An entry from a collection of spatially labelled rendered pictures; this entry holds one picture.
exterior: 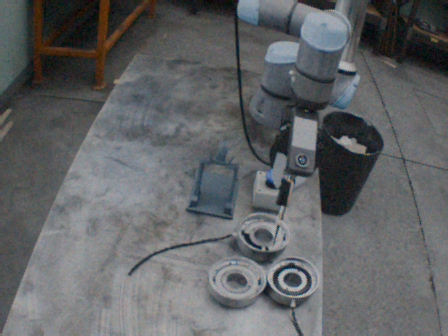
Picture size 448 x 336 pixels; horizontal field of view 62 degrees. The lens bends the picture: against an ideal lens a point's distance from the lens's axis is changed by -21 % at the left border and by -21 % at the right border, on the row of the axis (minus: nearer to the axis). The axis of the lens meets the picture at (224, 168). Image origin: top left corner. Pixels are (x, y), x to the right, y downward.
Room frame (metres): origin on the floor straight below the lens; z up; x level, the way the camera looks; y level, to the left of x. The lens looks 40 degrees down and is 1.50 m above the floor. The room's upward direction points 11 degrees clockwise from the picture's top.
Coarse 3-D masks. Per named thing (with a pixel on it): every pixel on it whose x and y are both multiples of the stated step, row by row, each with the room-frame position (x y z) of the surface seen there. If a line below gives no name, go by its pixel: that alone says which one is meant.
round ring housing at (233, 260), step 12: (216, 264) 0.52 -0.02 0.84; (228, 264) 0.53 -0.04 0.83; (240, 264) 0.54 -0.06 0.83; (252, 264) 0.54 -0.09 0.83; (228, 276) 0.51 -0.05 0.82; (240, 276) 0.51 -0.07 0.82; (264, 276) 0.51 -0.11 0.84; (216, 288) 0.46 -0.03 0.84; (228, 288) 0.47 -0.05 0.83; (228, 300) 0.44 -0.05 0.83; (240, 300) 0.44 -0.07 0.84; (252, 300) 0.46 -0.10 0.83
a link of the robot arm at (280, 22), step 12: (240, 0) 0.80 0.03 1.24; (252, 0) 0.79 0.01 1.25; (264, 0) 0.79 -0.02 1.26; (276, 0) 0.79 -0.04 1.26; (288, 0) 0.80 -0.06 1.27; (240, 12) 0.79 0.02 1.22; (252, 12) 0.79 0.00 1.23; (264, 12) 0.78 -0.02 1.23; (276, 12) 0.77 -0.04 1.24; (288, 12) 0.77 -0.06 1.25; (264, 24) 0.79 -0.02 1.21; (276, 24) 0.77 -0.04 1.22; (288, 24) 0.76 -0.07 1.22
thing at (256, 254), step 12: (252, 216) 0.66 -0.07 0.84; (264, 216) 0.67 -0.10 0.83; (276, 216) 0.67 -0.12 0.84; (240, 228) 0.63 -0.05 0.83; (264, 228) 0.64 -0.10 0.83; (240, 240) 0.60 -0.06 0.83; (252, 240) 0.60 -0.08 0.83; (276, 240) 0.61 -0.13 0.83; (288, 240) 0.61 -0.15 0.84; (252, 252) 0.57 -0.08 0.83; (264, 252) 0.57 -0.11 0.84; (276, 252) 0.58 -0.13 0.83
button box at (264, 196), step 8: (256, 176) 0.79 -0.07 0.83; (264, 176) 0.78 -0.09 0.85; (256, 184) 0.76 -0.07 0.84; (264, 184) 0.76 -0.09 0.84; (272, 184) 0.76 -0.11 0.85; (256, 192) 0.73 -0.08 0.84; (264, 192) 0.73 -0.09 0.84; (272, 192) 0.74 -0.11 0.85; (256, 200) 0.73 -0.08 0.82; (264, 200) 0.73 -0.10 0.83; (272, 200) 0.73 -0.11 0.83; (264, 208) 0.73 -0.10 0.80; (272, 208) 0.73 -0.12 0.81
